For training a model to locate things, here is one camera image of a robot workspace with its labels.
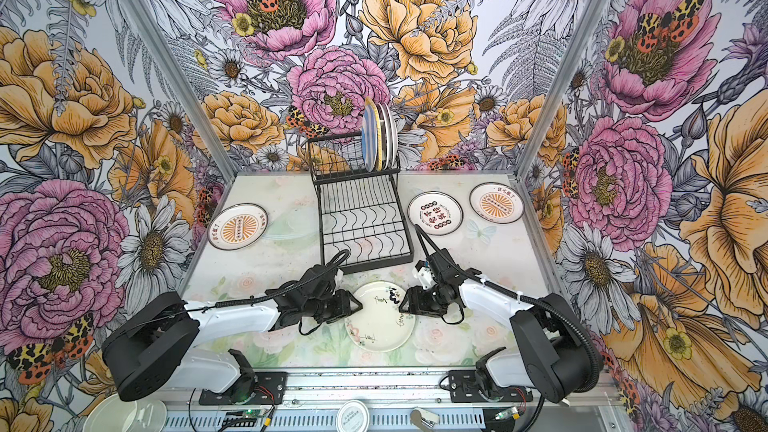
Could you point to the aluminium front rail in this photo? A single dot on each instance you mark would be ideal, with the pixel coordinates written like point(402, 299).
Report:
point(322, 386)

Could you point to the orange sunburst plate right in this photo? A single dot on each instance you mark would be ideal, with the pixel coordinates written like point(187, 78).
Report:
point(496, 202)

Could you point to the grey clip tool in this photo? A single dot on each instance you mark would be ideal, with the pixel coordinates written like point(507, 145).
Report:
point(424, 420)

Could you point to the white plate green red rim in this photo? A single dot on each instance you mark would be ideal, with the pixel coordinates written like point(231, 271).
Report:
point(387, 137)

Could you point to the pale glass plate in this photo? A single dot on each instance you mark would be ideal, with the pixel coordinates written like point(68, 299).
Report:
point(379, 326)

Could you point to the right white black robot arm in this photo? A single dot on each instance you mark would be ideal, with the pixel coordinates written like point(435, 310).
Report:
point(554, 353)

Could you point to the orange sunburst plate left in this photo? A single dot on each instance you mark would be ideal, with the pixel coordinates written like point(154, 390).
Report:
point(237, 226)

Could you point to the clear plastic cup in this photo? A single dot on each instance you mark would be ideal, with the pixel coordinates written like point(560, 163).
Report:
point(115, 415)

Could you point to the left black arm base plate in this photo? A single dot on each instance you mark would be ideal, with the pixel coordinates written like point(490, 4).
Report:
point(261, 388)

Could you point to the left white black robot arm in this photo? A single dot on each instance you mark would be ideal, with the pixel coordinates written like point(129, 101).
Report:
point(161, 346)

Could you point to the yellow woven square plate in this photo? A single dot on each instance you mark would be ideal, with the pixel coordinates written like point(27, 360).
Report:
point(379, 138)

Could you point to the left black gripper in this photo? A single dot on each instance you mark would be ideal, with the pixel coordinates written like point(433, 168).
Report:
point(343, 309)

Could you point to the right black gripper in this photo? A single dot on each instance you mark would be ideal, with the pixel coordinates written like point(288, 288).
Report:
point(415, 295)

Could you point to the blue white striped plate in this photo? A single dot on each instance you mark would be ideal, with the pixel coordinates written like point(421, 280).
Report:
point(369, 135)

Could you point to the round white lid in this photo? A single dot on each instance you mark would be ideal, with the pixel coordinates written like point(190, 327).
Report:
point(353, 416)

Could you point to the black wire dish rack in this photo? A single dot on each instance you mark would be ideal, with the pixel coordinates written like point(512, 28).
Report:
point(359, 211)

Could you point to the orange sunburst plate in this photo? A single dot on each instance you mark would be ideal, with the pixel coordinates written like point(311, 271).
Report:
point(237, 226)
point(496, 202)

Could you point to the white plate red ring pattern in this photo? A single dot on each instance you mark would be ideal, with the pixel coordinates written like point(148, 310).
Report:
point(436, 213)

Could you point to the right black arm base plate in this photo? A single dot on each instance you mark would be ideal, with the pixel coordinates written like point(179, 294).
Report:
point(473, 386)

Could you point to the white plate with chinese characters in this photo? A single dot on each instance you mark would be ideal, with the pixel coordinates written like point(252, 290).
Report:
point(393, 140)

